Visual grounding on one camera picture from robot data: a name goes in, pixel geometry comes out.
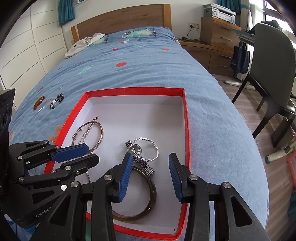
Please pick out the grey chair with dark legs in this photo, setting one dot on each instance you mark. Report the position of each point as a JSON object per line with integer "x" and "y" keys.
{"x": 270, "y": 64}

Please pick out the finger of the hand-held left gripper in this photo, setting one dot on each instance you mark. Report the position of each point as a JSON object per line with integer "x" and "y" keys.
{"x": 71, "y": 153}
{"x": 76, "y": 165}

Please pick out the red jewelry box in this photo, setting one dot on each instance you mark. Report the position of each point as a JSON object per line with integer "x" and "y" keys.
{"x": 138, "y": 115}

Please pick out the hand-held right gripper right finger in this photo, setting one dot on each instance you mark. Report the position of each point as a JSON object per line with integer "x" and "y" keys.
{"x": 177, "y": 178}

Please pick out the teal curtain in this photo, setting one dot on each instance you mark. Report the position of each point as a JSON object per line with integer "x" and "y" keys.
{"x": 67, "y": 11}
{"x": 229, "y": 5}

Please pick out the white printed garment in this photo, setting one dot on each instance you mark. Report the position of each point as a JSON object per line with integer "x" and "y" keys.
{"x": 81, "y": 44}

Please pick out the wooden bed headboard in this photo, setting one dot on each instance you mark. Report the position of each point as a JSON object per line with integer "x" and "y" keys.
{"x": 120, "y": 20}

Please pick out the amber orange bangle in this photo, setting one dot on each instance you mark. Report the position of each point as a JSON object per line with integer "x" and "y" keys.
{"x": 38, "y": 103}

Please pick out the black backpack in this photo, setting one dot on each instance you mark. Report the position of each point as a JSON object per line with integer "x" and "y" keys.
{"x": 271, "y": 23}

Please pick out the white wardrobe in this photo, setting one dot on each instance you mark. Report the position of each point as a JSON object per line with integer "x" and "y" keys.
{"x": 25, "y": 41}

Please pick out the wooden drawer chest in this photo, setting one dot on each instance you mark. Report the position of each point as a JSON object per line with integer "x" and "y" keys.
{"x": 219, "y": 34}

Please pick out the white tube frame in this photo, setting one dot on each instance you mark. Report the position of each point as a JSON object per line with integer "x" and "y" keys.
{"x": 277, "y": 155}

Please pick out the blue printed blanket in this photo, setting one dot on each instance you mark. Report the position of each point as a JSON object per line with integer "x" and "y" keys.
{"x": 143, "y": 60}

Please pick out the dark brown bangle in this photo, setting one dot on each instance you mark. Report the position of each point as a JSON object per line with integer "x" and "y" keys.
{"x": 152, "y": 192}

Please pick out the wall power outlet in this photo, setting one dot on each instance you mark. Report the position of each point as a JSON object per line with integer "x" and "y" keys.
{"x": 193, "y": 25}

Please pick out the silver wristwatch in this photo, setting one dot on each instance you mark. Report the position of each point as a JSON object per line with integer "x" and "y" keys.
{"x": 137, "y": 148}

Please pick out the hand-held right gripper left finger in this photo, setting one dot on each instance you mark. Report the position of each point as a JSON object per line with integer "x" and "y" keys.
{"x": 126, "y": 176}

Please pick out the low wooden nightstand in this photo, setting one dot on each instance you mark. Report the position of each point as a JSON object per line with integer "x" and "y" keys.
{"x": 215, "y": 60}

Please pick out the thin silver bangle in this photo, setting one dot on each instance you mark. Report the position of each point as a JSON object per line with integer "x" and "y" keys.
{"x": 101, "y": 133}

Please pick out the dark blue tote bag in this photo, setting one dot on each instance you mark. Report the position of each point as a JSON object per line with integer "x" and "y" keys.
{"x": 240, "y": 60}

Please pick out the white grey printer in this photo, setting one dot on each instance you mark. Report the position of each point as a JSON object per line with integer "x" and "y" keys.
{"x": 219, "y": 12}

